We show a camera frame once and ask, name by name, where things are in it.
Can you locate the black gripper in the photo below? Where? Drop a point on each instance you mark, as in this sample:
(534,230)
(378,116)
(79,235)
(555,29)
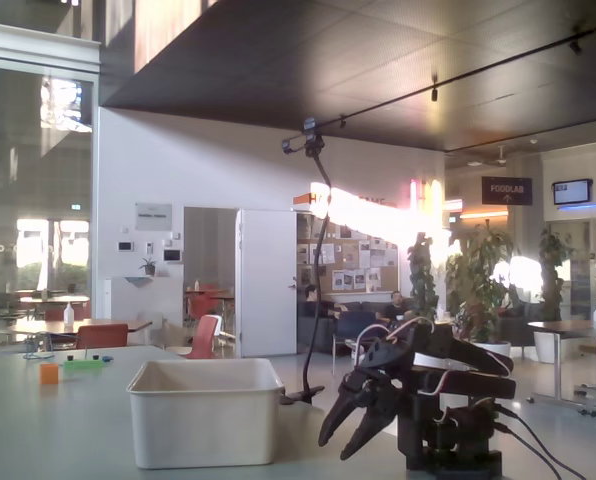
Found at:
(367,391)

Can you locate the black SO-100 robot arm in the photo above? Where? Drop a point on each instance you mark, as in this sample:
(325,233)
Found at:
(458,435)

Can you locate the white plastic bin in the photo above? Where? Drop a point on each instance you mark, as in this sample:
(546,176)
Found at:
(203,430)

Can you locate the green flat block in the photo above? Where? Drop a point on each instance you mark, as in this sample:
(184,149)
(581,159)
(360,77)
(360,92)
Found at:
(83,365)

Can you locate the orange cube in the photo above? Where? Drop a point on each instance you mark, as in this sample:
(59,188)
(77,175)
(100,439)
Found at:
(49,374)

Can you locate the dark blue armchair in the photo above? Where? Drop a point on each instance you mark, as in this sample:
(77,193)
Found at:
(353,327)

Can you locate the seated person black shirt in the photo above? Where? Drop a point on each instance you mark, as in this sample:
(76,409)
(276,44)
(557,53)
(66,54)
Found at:
(397,310)
(312,302)

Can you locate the cork notice board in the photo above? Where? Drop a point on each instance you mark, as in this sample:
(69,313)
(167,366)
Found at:
(348,270)

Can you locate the tall green indoor plant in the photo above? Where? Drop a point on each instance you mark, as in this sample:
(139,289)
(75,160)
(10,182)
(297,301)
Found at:
(424,280)
(553,270)
(478,280)

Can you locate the white door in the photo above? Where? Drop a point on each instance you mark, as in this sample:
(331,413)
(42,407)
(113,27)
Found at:
(268,285)

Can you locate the red chair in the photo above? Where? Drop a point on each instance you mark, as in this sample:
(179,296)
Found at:
(103,336)
(205,335)

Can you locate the white round planter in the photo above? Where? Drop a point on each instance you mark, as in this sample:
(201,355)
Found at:
(545,347)

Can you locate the round table metal legs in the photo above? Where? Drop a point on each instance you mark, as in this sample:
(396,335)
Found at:
(573,327)

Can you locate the small potted plant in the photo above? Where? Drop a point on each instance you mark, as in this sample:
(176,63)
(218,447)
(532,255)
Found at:
(149,266)

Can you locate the wooden cafe table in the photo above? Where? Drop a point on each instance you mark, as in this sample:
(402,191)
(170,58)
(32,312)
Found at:
(118,325)

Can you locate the black Foodlab sign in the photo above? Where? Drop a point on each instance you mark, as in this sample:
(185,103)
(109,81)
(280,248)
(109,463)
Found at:
(506,191)

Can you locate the black webcam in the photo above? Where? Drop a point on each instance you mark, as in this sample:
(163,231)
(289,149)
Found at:
(309,140)

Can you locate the clear sanitizer bottle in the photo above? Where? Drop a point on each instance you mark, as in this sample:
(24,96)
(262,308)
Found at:
(69,316)

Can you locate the black gooseneck clamp mount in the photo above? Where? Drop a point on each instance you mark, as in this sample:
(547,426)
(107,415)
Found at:
(317,300)

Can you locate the grey wall plaque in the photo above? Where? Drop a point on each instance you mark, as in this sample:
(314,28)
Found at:
(153,216)

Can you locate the wall monitor screen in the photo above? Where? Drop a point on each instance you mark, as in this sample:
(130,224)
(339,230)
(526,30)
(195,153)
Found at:
(572,192)

